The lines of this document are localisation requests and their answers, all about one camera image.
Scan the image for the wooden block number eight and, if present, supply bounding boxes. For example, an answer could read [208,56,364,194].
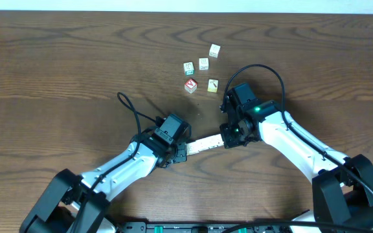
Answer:
[199,58,209,70]

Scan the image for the wooden block red scribble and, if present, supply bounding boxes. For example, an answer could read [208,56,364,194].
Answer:
[215,134,223,147]

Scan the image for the red letter A block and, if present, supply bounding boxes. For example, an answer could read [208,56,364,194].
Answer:
[184,79,198,94]

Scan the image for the teal block umbrella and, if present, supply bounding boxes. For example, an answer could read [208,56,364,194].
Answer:
[201,139,210,151]

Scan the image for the wooden block bee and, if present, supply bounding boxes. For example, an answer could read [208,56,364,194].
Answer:
[194,140,203,153]

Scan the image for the yellow edged wooden block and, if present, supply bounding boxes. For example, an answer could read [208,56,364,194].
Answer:
[207,79,219,93]

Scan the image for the wooden block soccer ball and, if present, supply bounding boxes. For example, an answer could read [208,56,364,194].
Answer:
[208,135,218,148]

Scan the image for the wooden block far left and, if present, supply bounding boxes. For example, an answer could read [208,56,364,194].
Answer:
[209,44,221,58]

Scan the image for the wooden block ladybug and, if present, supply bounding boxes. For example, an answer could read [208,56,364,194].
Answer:
[186,142,196,156]

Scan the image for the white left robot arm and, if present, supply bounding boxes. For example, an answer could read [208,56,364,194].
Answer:
[19,123,191,232]

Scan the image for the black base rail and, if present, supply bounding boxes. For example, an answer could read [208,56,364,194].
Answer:
[117,221,292,233]

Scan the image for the green block top corner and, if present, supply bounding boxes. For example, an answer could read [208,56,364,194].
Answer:
[183,61,195,76]

